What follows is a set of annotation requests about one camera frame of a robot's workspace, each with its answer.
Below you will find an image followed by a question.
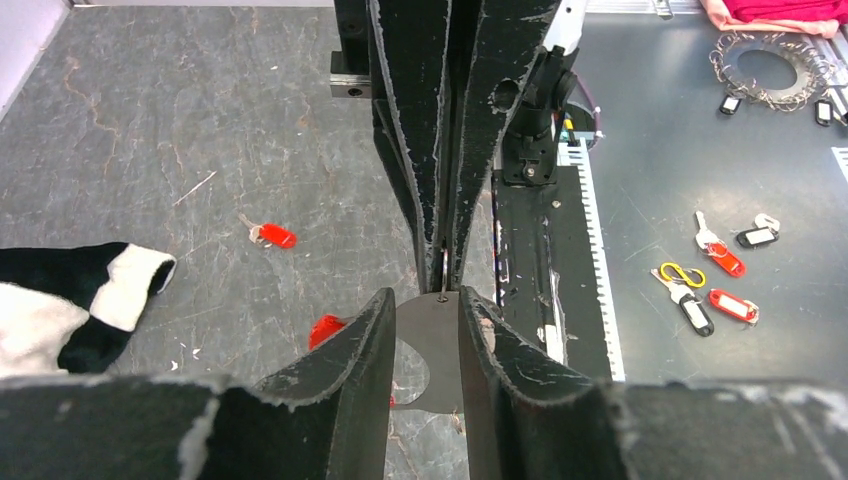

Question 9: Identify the key with black tag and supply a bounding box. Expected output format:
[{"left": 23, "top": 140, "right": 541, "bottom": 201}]
[{"left": 650, "top": 269, "right": 715, "bottom": 337}]

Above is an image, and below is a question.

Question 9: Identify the small black key tag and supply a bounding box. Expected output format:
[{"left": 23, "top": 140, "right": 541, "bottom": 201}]
[{"left": 735, "top": 213, "right": 781, "bottom": 249}]

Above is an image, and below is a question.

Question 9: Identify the grey slotted cable duct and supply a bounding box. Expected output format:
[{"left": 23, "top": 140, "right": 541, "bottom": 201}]
[{"left": 558, "top": 138, "right": 626, "bottom": 382}]

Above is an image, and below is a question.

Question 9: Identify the key with red tag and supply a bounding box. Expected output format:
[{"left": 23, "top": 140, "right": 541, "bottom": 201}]
[{"left": 694, "top": 210, "right": 746, "bottom": 278}]

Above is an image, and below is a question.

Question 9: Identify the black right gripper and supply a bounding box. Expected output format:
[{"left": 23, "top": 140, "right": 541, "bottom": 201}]
[{"left": 330, "top": 0, "right": 560, "bottom": 292}]

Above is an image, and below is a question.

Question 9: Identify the yellow carabiner with keys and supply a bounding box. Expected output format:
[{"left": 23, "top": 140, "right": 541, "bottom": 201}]
[{"left": 659, "top": 262, "right": 707, "bottom": 289}]

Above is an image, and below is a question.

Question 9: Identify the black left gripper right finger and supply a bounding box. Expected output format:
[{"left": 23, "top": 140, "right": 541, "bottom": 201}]
[{"left": 458, "top": 287, "right": 847, "bottom": 479}]

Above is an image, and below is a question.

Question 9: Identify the flat red key tag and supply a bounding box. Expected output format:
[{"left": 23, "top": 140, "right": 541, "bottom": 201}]
[{"left": 707, "top": 289, "right": 760, "bottom": 325}]

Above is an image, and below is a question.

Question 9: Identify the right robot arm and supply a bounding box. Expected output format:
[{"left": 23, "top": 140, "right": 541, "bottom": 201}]
[{"left": 331, "top": 1, "right": 586, "bottom": 293}]

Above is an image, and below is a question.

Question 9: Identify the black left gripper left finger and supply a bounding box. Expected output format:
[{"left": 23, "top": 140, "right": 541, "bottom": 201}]
[{"left": 1, "top": 288, "right": 396, "bottom": 479}]

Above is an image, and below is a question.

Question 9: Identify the pink red cloth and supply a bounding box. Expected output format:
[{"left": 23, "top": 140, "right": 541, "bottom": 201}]
[{"left": 700, "top": 0, "right": 847, "bottom": 39}]

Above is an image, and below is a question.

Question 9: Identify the black white checkered pillow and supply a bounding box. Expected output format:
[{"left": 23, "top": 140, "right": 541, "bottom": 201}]
[{"left": 1, "top": 242, "right": 177, "bottom": 378}]

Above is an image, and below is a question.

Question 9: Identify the large ring of keyrings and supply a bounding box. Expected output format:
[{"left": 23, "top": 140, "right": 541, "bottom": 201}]
[{"left": 708, "top": 29, "right": 839, "bottom": 114}]

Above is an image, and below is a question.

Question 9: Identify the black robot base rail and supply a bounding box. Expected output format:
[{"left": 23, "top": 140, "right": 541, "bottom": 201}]
[{"left": 492, "top": 167, "right": 611, "bottom": 380}]

